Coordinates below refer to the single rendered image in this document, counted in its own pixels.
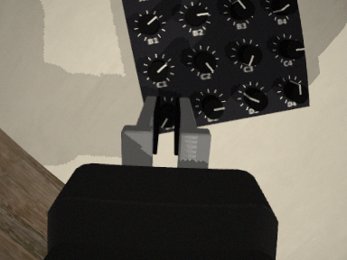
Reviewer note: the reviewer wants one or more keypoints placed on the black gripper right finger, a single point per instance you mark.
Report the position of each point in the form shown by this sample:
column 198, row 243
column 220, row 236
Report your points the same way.
column 194, row 143

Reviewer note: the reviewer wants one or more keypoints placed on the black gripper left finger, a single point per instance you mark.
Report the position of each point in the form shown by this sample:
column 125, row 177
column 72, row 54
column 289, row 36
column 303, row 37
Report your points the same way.
column 139, row 142

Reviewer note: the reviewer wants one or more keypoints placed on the black knob box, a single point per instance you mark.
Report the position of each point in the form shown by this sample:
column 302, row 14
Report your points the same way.
column 173, row 50

